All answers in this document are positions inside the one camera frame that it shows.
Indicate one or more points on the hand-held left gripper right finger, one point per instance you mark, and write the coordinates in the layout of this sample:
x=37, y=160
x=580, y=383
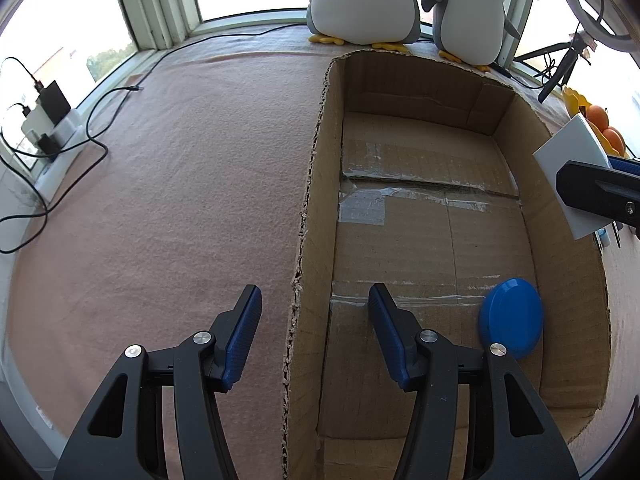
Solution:
x=390, y=340

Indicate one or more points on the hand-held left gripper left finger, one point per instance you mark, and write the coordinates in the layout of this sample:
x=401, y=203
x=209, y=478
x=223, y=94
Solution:
x=245, y=340

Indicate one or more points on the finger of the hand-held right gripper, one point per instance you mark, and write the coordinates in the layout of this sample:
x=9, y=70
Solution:
x=627, y=165
x=600, y=190

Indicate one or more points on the white power adapter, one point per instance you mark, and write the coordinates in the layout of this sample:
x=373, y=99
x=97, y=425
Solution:
x=570, y=142

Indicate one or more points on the cardboard box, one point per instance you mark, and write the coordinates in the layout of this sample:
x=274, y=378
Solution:
x=425, y=240

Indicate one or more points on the blue round lid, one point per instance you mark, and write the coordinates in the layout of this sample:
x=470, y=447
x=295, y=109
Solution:
x=512, y=315

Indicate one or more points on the orange fruit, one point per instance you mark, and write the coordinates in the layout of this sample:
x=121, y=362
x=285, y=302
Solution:
x=597, y=116
x=614, y=141

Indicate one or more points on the black tripod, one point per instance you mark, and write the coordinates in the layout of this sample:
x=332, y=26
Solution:
x=565, y=67

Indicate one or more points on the black slim device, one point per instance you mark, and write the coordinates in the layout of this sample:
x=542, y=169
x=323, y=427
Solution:
x=502, y=70

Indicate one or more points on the pink felt blanket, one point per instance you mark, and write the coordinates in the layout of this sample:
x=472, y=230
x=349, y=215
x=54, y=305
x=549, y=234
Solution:
x=175, y=185

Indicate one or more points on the small plush penguin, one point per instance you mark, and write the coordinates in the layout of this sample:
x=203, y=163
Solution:
x=467, y=15

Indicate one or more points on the white power strip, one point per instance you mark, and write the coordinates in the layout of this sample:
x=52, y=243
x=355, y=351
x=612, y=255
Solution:
x=65, y=132

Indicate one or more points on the small black plug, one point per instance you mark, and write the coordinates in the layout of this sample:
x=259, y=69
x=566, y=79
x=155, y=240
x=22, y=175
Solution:
x=49, y=144

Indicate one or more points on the large plush penguin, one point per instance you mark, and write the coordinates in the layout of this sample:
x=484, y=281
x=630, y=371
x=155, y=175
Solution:
x=365, y=0

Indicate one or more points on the white charger block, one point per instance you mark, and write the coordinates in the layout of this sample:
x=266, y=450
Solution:
x=37, y=120

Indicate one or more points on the black charger block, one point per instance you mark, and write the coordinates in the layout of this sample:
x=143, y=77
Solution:
x=54, y=100

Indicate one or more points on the white window frame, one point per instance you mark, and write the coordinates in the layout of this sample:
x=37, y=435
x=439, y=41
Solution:
x=150, y=10

